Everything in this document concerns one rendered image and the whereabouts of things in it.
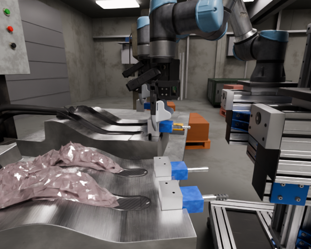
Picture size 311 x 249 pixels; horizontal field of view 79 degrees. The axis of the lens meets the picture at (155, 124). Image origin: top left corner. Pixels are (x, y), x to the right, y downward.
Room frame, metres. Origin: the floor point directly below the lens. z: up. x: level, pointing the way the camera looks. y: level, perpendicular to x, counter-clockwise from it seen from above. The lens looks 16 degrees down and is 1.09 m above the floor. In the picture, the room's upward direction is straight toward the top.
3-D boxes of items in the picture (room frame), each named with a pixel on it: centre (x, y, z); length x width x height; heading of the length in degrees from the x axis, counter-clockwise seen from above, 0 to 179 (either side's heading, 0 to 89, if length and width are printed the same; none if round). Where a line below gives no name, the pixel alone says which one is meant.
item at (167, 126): (0.58, -0.04, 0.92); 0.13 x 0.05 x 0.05; 78
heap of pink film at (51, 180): (0.33, 0.20, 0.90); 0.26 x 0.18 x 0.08; 96
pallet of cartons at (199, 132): (2.91, -0.26, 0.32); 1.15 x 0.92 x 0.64; 83
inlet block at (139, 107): (0.89, 0.02, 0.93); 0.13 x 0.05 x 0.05; 78
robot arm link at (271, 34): (0.96, -0.54, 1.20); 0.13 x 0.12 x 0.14; 19
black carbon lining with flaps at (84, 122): (0.68, 0.20, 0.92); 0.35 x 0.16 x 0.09; 78
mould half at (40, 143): (0.70, 0.21, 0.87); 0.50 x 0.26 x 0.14; 78
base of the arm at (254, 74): (0.96, -0.55, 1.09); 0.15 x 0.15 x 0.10
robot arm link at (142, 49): (0.90, 0.04, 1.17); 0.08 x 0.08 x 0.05
